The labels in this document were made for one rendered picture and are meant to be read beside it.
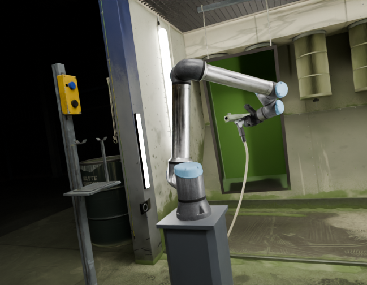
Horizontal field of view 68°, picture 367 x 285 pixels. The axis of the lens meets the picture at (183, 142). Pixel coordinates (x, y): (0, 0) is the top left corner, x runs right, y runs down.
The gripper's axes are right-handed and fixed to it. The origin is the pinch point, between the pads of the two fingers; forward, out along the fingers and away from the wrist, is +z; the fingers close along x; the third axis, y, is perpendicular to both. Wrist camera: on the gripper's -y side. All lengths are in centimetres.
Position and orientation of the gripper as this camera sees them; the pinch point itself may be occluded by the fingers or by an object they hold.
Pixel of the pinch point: (237, 121)
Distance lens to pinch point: 207.1
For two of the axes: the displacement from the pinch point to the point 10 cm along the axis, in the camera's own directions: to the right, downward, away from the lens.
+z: -5.9, 2.7, 7.6
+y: 2.7, 9.6, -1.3
